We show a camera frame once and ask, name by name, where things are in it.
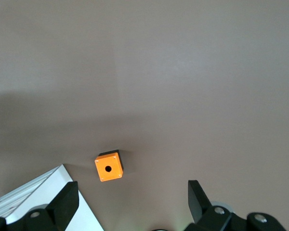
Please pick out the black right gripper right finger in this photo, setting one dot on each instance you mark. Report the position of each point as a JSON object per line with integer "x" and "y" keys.
{"x": 200, "y": 207}

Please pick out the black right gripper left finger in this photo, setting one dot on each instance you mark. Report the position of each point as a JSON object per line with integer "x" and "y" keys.
{"x": 65, "y": 204}

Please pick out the white drawer cabinet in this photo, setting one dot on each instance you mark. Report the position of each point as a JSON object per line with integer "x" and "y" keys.
{"x": 38, "y": 190}

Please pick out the orange box with round hole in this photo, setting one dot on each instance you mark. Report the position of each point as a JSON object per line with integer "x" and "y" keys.
{"x": 108, "y": 169}

